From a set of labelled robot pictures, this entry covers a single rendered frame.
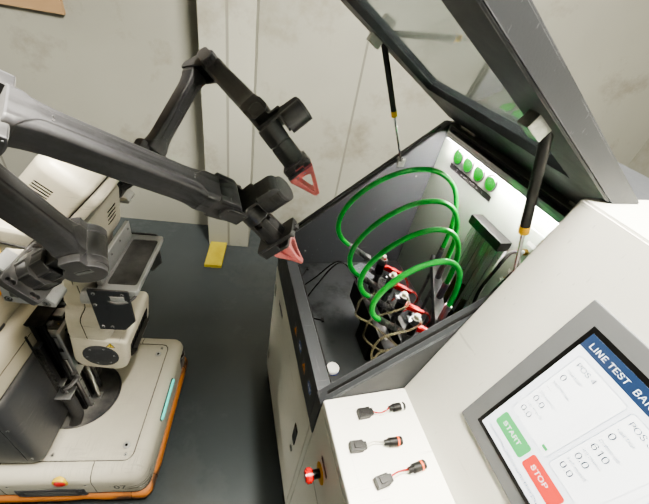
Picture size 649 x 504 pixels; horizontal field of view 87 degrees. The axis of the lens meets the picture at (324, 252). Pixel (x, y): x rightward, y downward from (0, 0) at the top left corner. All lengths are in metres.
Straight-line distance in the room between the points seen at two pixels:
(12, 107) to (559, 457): 0.90
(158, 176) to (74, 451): 1.28
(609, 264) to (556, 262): 0.08
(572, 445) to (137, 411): 1.48
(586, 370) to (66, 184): 1.03
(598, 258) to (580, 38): 2.48
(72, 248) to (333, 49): 2.03
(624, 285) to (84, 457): 1.66
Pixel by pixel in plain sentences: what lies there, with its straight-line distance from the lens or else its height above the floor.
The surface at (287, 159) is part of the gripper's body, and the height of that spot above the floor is 1.41.
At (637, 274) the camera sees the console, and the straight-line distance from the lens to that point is 0.67.
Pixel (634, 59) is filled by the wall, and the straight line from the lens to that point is 3.37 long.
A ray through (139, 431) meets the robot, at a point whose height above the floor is 0.28.
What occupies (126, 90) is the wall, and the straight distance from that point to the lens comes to 2.74.
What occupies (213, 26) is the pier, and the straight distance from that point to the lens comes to 2.25.
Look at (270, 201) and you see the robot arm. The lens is 0.72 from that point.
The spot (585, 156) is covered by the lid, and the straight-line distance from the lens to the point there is 0.64.
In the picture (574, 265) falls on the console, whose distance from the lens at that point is 0.71.
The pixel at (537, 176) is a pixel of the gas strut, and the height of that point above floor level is 1.57.
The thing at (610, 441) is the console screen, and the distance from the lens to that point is 0.69.
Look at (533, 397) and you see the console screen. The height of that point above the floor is 1.26.
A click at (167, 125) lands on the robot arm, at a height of 1.34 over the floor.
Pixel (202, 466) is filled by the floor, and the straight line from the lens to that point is 1.88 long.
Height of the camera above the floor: 1.76
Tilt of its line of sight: 38 degrees down
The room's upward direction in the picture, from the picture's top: 12 degrees clockwise
